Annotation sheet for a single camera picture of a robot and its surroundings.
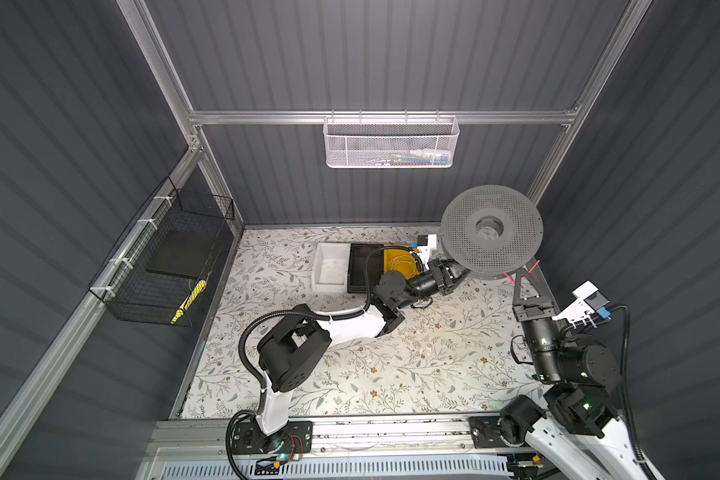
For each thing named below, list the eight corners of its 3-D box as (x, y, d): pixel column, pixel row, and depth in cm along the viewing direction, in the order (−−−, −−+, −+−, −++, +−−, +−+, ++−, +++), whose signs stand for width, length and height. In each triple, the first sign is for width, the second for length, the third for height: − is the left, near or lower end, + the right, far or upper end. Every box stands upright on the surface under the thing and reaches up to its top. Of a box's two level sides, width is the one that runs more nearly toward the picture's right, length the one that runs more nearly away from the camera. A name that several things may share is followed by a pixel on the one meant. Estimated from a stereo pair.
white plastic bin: (312, 297, 102) (309, 285, 97) (318, 254, 114) (315, 242, 109) (348, 296, 102) (347, 285, 97) (350, 254, 114) (349, 242, 109)
